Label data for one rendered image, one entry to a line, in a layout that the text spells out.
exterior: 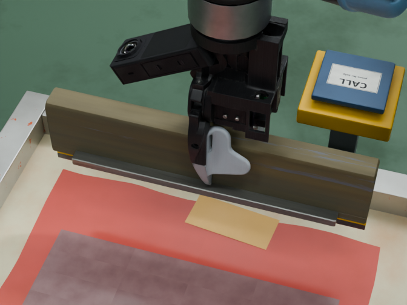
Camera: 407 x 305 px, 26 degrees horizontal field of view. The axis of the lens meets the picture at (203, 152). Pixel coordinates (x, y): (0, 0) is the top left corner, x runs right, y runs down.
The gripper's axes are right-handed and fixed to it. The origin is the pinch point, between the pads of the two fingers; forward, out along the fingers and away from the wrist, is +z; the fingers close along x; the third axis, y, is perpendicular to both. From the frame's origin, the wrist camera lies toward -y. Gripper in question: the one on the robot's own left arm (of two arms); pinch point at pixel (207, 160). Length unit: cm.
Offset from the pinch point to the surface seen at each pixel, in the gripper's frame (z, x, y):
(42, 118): 11.1, 10.2, -25.7
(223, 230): 14.0, 1.8, 1.5
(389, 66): 12.6, 35.1, 15.9
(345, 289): 14.2, -2.2, 17.1
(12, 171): 11.6, 1.1, -25.6
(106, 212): 14.0, 0.1, -13.0
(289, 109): 109, 119, -12
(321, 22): 109, 160, -11
